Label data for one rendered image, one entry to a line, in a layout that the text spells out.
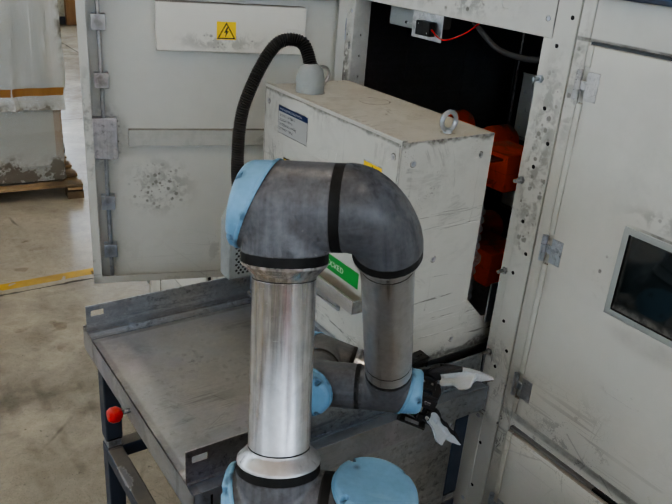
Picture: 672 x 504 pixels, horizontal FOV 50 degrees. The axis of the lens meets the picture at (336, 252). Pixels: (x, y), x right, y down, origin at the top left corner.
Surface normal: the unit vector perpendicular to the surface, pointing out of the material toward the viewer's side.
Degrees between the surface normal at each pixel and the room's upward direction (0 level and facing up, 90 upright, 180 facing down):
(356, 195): 53
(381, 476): 4
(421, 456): 90
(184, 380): 0
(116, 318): 90
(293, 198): 61
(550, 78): 90
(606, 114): 90
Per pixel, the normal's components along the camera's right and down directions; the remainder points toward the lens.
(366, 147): -0.83, 0.17
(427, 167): 0.55, 0.38
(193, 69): 0.27, 0.41
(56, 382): 0.07, -0.91
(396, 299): 0.28, 0.66
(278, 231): -0.07, 0.16
